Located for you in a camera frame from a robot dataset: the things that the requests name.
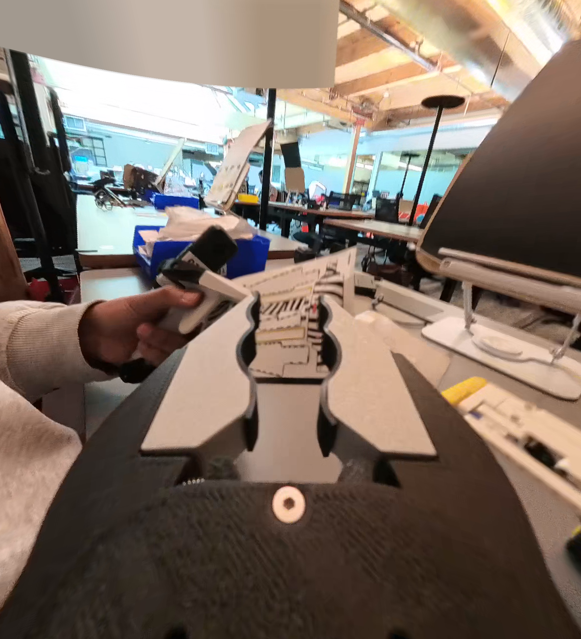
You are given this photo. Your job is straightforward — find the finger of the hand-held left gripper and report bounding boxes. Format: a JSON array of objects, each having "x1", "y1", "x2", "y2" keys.
[{"x1": 201, "y1": 272, "x2": 252, "y2": 307}]

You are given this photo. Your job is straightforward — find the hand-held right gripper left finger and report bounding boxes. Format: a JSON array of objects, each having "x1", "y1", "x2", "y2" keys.
[{"x1": 140, "y1": 293, "x2": 262, "y2": 459}]

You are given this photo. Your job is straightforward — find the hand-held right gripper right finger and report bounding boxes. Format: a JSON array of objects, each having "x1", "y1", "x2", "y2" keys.
[{"x1": 318, "y1": 294, "x2": 439, "y2": 461}]

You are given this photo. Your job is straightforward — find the zebra sticker sheet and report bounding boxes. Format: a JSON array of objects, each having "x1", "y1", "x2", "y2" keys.
[{"x1": 230, "y1": 246, "x2": 359, "y2": 381}]

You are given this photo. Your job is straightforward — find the lego plane model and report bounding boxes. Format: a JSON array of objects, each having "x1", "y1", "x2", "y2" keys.
[{"x1": 439, "y1": 376, "x2": 581, "y2": 572}]

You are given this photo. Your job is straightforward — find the person's left forearm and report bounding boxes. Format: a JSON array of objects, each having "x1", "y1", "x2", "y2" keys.
[{"x1": 0, "y1": 299, "x2": 102, "y2": 400}]

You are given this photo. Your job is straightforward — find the person's left hand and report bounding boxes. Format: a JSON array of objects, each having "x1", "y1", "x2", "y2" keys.
[{"x1": 77, "y1": 286, "x2": 204, "y2": 375}]

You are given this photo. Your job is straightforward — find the white plastic bags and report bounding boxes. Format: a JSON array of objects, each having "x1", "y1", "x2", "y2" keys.
[{"x1": 140, "y1": 205, "x2": 257, "y2": 246}]

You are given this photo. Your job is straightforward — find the blue plastic bin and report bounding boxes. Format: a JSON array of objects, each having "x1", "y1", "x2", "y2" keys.
[{"x1": 132, "y1": 225, "x2": 272, "y2": 284}]

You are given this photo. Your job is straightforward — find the small blue bin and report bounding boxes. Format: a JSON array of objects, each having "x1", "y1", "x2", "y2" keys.
[{"x1": 150, "y1": 192, "x2": 202, "y2": 211}]

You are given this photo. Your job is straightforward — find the paper sign stand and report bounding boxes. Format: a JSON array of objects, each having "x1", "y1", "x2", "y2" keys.
[{"x1": 204, "y1": 119, "x2": 275, "y2": 214}]

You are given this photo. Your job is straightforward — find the black pole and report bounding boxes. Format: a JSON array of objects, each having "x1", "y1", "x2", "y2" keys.
[{"x1": 260, "y1": 89, "x2": 277, "y2": 231}]

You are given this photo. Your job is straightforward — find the white tablet stand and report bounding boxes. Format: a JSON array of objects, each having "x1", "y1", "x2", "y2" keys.
[{"x1": 421, "y1": 247, "x2": 581, "y2": 401}]

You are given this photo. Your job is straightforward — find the black floor lamp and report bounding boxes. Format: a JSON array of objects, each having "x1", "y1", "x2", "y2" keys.
[{"x1": 407, "y1": 94, "x2": 467, "y2": 226}]

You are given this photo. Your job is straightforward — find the black tablet tan case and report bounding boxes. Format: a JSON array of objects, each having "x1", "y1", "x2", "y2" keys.
[{"x1": 414, "y1": 32, "x2": 581, "y2": 296}]

